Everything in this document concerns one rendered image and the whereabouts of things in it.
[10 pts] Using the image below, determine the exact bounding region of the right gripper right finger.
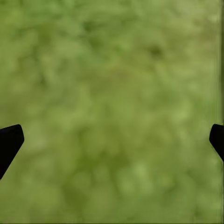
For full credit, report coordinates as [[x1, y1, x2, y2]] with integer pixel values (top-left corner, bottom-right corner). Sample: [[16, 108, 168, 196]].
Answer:
[[209, 124, 224, 162]]

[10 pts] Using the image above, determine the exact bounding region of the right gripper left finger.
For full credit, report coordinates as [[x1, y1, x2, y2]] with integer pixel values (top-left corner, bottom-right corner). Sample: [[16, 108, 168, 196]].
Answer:
[[0, 124, 24, 180]]

